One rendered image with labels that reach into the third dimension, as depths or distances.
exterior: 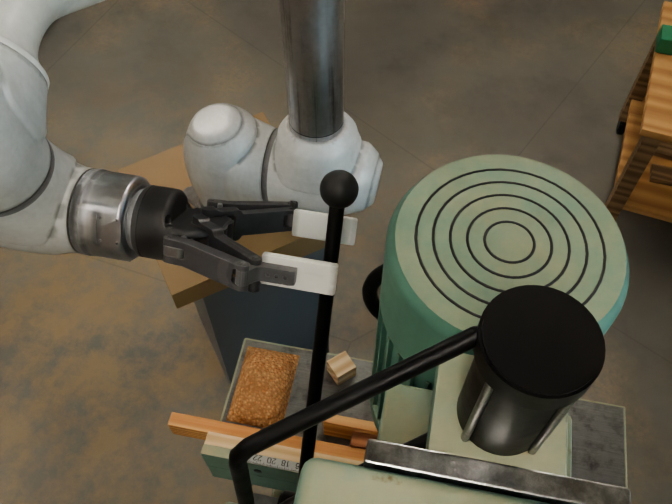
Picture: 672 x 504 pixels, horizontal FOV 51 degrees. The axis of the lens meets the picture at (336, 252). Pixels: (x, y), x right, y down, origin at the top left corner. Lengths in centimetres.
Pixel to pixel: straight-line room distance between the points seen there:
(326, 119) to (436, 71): 165
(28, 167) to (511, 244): 42
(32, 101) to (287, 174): 73
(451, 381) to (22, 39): 47
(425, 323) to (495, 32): 265
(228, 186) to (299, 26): 39
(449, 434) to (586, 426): 73
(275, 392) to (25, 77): 61
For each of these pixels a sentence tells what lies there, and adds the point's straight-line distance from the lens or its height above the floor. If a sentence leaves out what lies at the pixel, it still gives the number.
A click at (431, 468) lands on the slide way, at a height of 152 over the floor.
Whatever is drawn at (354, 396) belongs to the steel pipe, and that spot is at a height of 159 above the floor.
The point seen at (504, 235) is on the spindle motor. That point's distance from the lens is 52.
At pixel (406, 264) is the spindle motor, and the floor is 150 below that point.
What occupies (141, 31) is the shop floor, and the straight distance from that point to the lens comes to 313.
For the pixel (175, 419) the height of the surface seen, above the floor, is 94.
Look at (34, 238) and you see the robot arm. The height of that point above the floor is 135.
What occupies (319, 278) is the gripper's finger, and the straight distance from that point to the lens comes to 64.
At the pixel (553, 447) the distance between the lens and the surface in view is 44.
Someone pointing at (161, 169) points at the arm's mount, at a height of 67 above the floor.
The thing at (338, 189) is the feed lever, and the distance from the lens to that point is 61.
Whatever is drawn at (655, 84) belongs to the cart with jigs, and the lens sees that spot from 221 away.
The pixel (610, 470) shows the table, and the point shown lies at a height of 90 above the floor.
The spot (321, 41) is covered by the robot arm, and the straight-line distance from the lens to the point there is 115.
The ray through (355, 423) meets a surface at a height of 96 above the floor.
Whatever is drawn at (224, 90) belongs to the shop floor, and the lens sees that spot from 280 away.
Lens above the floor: 192
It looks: 57 degrees down
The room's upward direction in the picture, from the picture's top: straight up
